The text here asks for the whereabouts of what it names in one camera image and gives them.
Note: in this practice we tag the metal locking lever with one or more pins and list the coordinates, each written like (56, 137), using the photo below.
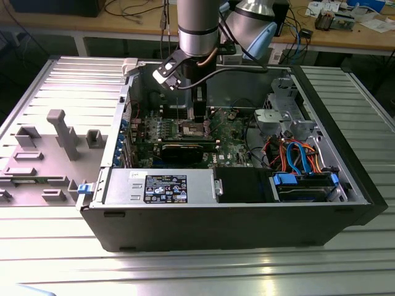
(212, 113)
(178, 108)

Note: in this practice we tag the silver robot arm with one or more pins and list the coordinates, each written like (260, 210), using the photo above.
(197, 27)

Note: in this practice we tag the RAM slot white latches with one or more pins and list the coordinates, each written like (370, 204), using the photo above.
(185, 141)
(185, 109)
(185, 114)

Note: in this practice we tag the RAM slot black latches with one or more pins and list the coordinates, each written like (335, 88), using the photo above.
(185, 116)
(185, 112)
(185, 139)

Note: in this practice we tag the CPU socket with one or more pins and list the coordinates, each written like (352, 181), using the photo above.
(180, 131)

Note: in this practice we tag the silver coin battery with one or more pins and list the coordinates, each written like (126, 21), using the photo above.
(231, 115)

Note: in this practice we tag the black graphics card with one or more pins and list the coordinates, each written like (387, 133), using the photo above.
(182, 152)

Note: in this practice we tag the green motherboard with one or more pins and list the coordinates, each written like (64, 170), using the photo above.
(228, 148)

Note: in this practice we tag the black power supply label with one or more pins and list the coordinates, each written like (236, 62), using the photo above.
(166, 188)

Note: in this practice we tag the black plastic shroud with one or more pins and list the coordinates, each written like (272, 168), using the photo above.
(240, 185)

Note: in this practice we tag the wooden desk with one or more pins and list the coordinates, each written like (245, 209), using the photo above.
(129, 23)

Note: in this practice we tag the silver power supply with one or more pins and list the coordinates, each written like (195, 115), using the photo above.
(123, 185)

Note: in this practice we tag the black PC case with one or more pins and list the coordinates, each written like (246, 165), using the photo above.
(216, 225)

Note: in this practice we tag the small black box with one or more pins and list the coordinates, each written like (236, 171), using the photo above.
(306, 32)

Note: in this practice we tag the hard disk in blue carrier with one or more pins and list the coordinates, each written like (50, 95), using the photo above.
(302, 188)

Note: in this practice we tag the copper heat sink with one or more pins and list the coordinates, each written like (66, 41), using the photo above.
(324, 20)

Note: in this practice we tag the grey parts rack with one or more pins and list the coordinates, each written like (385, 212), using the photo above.
(55, 160)

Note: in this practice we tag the black computer box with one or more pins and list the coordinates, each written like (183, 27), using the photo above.
(55, 7)

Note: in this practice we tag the white papers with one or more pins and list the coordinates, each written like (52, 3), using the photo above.
(376, 23)

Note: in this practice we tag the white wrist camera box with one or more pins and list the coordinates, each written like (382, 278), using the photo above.
(165, 72)

